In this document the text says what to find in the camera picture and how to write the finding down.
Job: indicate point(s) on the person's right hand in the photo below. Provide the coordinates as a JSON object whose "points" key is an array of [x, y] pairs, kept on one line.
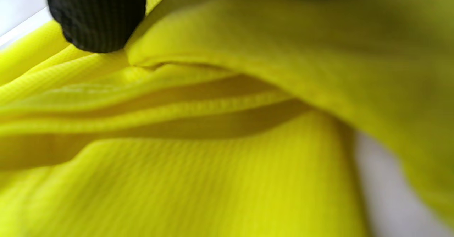
{"points": [[99, 13]]}

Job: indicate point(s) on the yellow t-shirt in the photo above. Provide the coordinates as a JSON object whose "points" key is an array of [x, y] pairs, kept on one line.
{"points": [[212, 159]]}

